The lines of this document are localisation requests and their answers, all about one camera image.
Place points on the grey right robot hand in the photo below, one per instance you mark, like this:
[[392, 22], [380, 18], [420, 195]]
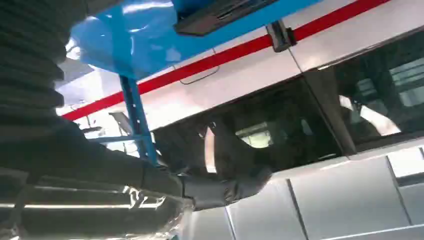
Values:
[[109, 172]]

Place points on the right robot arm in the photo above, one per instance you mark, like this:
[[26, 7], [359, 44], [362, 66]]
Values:
[[26, 66]]

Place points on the blue metal rack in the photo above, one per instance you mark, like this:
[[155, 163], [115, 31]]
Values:
[[139, 36]]

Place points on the white body with red stripe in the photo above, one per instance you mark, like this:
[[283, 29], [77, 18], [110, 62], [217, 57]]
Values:
[[248, 69]]

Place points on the black bracket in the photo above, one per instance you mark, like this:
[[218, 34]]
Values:
[[281, 36]]

